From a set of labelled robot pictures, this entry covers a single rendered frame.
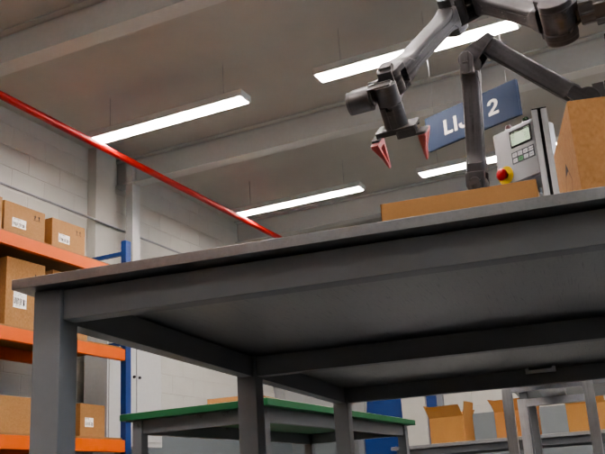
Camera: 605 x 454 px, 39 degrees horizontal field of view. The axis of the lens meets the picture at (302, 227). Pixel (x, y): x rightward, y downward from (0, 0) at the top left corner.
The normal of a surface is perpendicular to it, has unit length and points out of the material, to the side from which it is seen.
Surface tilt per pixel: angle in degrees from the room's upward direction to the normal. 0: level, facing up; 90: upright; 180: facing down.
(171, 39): 180
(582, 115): 90
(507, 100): 90
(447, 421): 90
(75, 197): 90
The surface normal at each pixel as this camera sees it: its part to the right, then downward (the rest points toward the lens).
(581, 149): -0.19, -0.29
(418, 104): -0.43, -0.25
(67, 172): 0.90, -0.18
